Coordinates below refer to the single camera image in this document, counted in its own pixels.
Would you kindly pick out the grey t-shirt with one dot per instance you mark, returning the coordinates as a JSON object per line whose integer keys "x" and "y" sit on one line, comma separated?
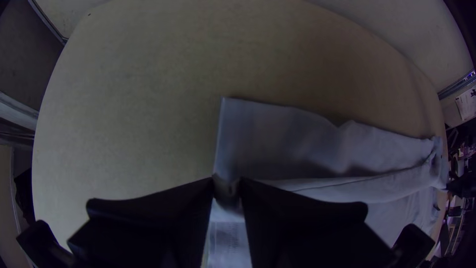
{"x": 297, "y": 149}

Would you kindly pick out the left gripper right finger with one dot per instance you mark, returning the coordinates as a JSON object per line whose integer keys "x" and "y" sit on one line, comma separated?
{"x": 297, "y": 234}

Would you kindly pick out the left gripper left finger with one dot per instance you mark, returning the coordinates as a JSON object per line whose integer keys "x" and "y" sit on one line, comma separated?
{"x": 156, "y": 227}

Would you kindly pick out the white printed poster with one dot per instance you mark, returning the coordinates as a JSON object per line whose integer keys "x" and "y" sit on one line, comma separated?
{"x": 468, "y": 104}

